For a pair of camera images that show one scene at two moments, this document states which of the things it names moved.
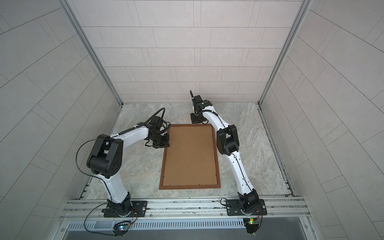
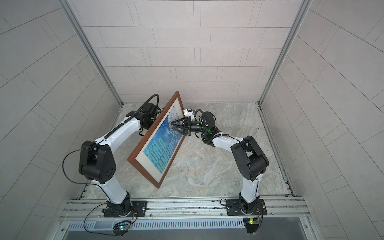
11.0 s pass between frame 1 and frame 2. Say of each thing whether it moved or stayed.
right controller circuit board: stayed
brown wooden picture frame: moved
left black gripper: moved
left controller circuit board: stayed
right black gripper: moved
